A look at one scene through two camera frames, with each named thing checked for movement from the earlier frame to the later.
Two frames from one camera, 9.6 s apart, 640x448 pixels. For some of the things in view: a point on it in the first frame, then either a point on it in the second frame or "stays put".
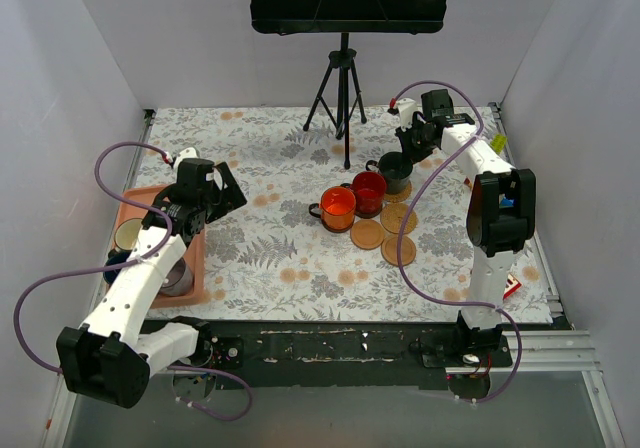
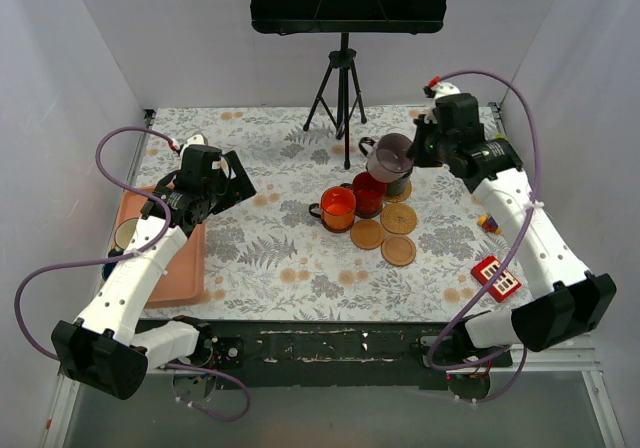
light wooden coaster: x=389 y=250 stays put
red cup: x=369 y=191 stays put
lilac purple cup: x=179 y=281 to x=388 y=159
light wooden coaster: x=367 y=234 stays put
